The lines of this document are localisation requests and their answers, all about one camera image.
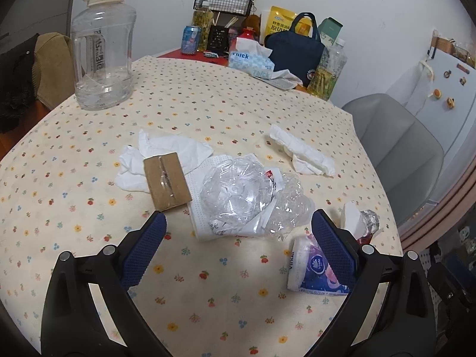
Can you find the burger fridge magnet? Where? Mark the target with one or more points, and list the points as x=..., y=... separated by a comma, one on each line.
x=437, y=94

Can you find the yellow snack bag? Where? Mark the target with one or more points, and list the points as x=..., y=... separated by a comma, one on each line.
x=279, y=16

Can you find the brown box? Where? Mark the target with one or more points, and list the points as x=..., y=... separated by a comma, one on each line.
x=446, y=46

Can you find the brown plush toy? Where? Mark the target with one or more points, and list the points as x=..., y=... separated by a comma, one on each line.
x=253, y=20

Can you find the blue soda can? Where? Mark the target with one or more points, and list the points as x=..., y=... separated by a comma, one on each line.
x=190, y=41

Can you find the black garment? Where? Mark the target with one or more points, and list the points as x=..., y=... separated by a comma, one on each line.
x=15, y=81

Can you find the large clear water jug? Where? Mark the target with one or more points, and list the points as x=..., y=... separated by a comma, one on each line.
x=100, y=63

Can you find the brown cardboard piece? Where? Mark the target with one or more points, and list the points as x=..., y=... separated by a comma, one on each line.
x=163, y=182

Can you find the brown coat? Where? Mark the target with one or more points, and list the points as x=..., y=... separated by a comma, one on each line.
x=52, y=74

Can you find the plastic bottle with yellow liquid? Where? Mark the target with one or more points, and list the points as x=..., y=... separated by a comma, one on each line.
x=325, y=78

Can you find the white fridge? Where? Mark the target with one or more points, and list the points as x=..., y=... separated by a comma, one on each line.
x=446, y=126

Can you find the printed paper leaflet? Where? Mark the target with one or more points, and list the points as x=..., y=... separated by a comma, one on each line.
x=286, y=80

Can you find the long white tissue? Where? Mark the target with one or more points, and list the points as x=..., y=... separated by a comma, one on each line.
x=301, y=152

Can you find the crushed clear plastic bottle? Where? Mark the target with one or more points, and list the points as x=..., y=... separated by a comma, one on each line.
x=238, y=193

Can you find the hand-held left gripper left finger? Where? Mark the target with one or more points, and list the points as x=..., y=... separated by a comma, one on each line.
x=143, y=253

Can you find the grey chair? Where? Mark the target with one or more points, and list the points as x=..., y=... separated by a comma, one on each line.
x=401, y=148

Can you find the white hanging bag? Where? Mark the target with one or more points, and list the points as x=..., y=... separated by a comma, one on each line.
x=418, y=89

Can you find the blue tissue box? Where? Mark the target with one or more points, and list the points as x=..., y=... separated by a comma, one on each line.
x=245, y=63

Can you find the small clear faceted bottle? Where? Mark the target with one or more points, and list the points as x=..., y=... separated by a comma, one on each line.
x=368, y=221

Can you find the purple tissue packet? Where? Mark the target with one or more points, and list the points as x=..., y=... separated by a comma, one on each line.
x=316, y=267

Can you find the green carton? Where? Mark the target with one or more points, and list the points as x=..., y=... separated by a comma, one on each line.
x=329, y=29

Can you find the floral cream tablecloth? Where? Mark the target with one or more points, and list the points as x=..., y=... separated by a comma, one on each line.
x=223, y=119

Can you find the yellow fridge magnet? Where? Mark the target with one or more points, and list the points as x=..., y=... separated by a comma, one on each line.
x=451, y=103

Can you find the black pen holder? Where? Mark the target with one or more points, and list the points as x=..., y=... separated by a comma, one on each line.
x=217, y=39

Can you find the oil bottle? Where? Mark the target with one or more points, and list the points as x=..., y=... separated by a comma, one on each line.
x=202, y=26

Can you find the navy lunch bag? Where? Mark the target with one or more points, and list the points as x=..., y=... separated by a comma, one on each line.
x=293, y=52

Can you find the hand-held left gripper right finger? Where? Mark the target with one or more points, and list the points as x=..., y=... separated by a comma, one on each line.
x=334, y=253

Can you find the grey door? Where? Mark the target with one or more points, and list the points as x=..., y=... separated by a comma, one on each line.
x=37, y=0

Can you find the wooden chopsticks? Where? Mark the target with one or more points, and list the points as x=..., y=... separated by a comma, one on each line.
x=231, y=22

